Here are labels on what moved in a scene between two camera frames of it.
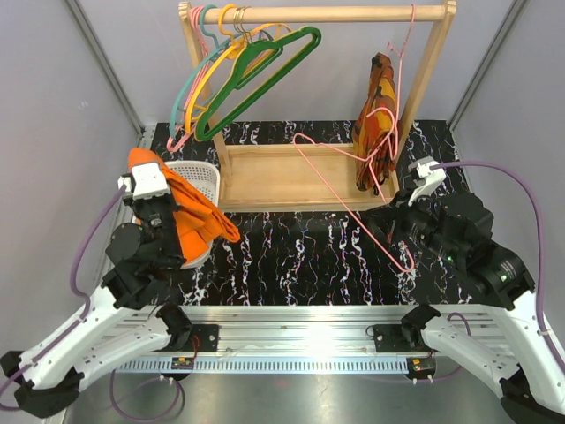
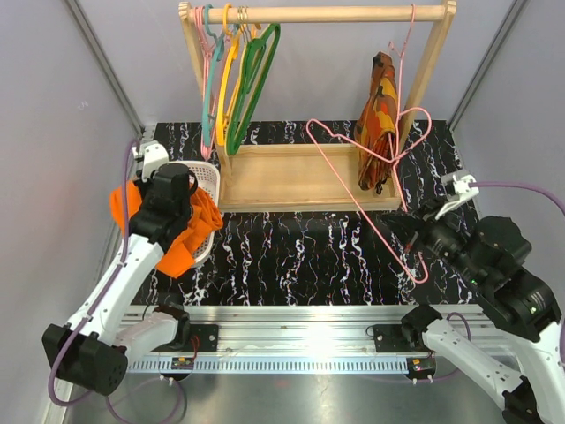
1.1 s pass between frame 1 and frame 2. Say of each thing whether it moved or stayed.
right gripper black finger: moved
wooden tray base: stayed
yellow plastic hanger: moved
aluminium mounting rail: stayed
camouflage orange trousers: stayed
